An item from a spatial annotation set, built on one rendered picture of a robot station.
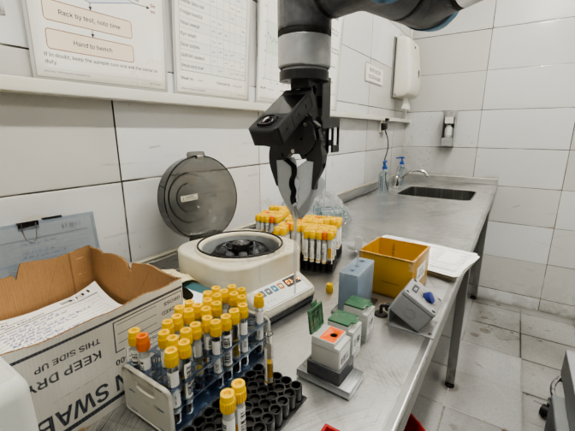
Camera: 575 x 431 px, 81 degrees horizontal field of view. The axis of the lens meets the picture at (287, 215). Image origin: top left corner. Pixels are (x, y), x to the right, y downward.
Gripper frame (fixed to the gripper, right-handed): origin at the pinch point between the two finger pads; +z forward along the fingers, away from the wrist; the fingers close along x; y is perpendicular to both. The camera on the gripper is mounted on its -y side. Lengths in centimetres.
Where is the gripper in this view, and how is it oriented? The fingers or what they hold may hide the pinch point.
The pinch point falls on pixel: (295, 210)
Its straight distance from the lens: 51.7
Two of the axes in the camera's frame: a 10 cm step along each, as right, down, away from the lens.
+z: 0.0, 9.7, 2.4
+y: 5.5, -2.0, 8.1
